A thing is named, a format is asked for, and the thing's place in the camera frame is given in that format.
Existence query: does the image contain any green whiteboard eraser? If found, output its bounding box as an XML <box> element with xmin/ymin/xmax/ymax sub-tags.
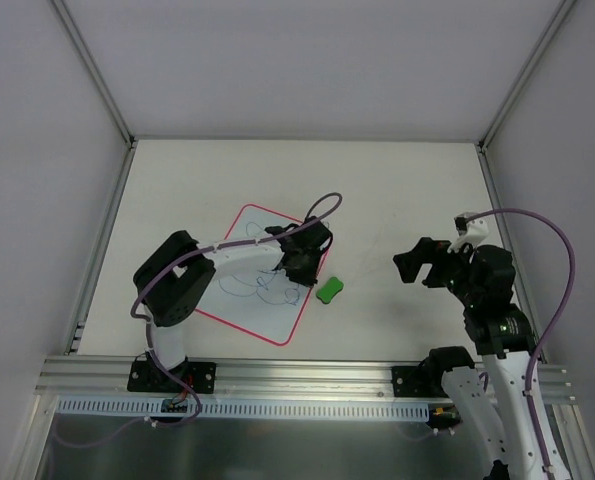
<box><xmin>316</xmin><ymin>276</ymin><xmax>344</xmax><ymax>305</ymax></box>

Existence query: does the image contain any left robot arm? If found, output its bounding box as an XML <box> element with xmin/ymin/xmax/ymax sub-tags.
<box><xmin>130</xmin><ymin>216</ymin><xmax>333</xmax><ymax>391</ymax></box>

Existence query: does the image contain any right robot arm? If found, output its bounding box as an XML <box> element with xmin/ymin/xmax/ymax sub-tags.
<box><xmin>393</xmin><ymin>237</ymin><xmax>570</xmax><ymax>479</ymax></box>

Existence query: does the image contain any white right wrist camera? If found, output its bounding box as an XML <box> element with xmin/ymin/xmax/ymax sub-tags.
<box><xmin>447</xmin><ymin>212</ymin><xmax>489</xmax><ymax>256</ymax></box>

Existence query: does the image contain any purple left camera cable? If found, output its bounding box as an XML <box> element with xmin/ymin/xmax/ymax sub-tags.
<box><xmin>129</xmin><ymin>192</ymin><xmax>343</xmax><ymax>429</ymax></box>

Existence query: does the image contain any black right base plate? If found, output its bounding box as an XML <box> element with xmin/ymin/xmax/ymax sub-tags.
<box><xmin>391</xmin><ymin>365</ymin><xmax>434</xmax><ymax>398</ymax></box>

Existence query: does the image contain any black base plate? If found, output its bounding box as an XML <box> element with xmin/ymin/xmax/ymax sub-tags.
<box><xmin>126</xmin><ymin>356</ymin><xmax>217</xmax><ymax>394</ymax></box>
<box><xmin>391</xmin><ymin>365</ymin><xmax>434</xmax><ymax>398</ymax></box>

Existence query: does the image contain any aluminium mounting rail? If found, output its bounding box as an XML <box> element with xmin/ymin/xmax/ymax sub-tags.
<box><xmin>34</xmin><ymin>353</ymin><xmax>576</xmax><ymax>401</ymax></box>

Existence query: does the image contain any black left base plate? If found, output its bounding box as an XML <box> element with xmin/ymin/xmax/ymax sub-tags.
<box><xmin>126</xmin><ymin>356</ymin><xmax>217</xmax><ymax>394</ymax></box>

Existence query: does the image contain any left aluminium frame post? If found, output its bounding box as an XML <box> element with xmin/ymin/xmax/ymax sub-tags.
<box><xmin>48</xmin><ymin>0</ymin><xmax>135</xmax><ymax>147</ymax></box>

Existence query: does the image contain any aluminium frame post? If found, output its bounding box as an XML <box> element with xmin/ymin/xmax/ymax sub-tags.
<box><xmin>48</xmin><ymin>0</ymin><xmax>135</xmax><ymax>147</ymax></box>
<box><xmin>478</xmin><ymin>0</ymin><xmax>578</xmax><ymax>152</ymax></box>

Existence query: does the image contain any white slotted cable duct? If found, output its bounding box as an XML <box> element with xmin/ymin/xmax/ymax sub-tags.
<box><xmin>56</xmin><ymin>396</ymin><xmax>430</xmax><ymax>423</ymax></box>

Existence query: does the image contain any right aluminium frame post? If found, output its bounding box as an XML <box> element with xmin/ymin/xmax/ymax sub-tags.
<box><xmin>478</xmin><ymin>0</ymin><xmax>578</xmax><ymax>152</ymax></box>

